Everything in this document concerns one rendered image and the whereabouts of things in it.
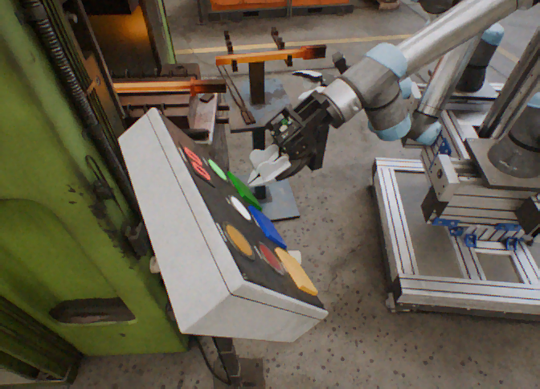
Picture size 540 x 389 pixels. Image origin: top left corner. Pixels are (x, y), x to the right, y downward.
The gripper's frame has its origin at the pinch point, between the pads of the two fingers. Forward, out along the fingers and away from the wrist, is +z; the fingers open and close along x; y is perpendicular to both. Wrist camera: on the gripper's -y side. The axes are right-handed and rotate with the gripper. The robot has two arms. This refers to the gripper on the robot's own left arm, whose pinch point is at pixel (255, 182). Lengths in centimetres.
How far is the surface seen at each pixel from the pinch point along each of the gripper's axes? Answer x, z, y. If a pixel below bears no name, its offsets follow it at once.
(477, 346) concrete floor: 44, -20, -130
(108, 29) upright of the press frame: -79, 9, 12
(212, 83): -42.5, -5.5, -4.3
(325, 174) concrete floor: -76, -23, -131
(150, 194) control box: 8.8, 8.9, 22.6
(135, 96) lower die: -50, 14, 4
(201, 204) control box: 15.9, 3.4, 22.5
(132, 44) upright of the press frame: -76, 7, 5
